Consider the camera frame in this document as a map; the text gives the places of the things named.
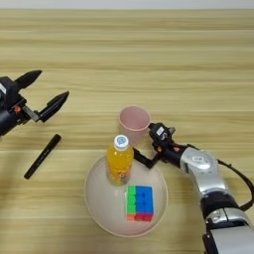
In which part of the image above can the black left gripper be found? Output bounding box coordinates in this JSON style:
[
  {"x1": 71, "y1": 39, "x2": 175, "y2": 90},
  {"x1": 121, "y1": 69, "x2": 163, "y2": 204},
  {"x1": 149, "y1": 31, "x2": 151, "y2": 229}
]
[{"x1": 0, "y1": 69, "x2": 70, "y2": 137}]

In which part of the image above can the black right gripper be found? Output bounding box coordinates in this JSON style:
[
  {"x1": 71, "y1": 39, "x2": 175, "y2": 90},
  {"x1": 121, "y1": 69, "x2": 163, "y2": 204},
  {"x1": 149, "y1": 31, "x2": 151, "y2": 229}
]
[{"x1": 133, "y1": 140, "x2": 185, "y2": 170}]

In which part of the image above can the orange juice bottle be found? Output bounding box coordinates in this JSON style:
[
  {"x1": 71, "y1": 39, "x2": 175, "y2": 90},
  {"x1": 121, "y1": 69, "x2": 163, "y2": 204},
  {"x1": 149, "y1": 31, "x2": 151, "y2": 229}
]
[{"x1": 106, "y1": 134, "x2": 135, "y2": 187}]

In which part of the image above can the pink plastic cup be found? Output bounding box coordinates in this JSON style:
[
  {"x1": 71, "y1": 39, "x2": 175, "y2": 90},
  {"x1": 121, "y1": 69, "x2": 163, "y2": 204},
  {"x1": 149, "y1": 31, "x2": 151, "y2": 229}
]
[{"x1": 118, "y1": 104, "x2": 152, "y2": 148}]

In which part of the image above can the black marker pen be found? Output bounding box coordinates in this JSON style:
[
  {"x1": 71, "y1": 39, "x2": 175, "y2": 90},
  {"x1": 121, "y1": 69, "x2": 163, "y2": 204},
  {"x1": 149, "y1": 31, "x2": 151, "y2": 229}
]
[{"x1": 23, "y1": 133, "x2": 63, "y2": 181}]

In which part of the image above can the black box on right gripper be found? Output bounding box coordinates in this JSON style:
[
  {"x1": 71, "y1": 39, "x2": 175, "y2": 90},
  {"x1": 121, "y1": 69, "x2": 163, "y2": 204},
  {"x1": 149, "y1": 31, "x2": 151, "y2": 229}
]
[{"x1": 148, "y1": 122, "x2": 177, "y2": 147}]

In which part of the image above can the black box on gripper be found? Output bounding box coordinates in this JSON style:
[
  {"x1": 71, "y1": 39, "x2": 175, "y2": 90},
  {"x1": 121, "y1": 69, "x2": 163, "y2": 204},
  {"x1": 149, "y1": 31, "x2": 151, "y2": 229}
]
[
  {"x1": 148, "y1": 122, "x2": 177, "y2": 147},
  {"x1": 0, "y1": 76, "x2": 22, "y2": 111}
]

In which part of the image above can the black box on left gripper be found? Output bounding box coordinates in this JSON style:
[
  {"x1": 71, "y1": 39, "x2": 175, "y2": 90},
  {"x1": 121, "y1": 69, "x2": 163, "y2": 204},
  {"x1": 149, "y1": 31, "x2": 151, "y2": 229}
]
[{"x1": 0, "y1": 76, "x2": 22, "y2": 111}]

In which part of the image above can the colourful puzzle cube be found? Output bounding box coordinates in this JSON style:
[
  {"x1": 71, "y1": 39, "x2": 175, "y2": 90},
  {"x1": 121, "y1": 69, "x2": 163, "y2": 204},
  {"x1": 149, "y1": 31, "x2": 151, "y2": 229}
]
[{"x1": 125, "y1": 185, "x2": 155, "y2": 222}]

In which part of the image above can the beige round plate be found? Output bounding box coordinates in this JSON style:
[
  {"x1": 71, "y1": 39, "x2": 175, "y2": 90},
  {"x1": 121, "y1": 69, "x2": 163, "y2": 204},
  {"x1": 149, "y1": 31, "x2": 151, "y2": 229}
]
[{"x1": 83, "y1": 153, "x2": 169, "y2": 238}]

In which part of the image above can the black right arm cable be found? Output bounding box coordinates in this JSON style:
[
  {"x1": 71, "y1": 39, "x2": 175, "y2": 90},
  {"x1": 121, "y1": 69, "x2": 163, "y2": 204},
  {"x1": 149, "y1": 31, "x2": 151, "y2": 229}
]
[{"x1": 216, "y1": 159, "x2": 254, "y2": 212}]

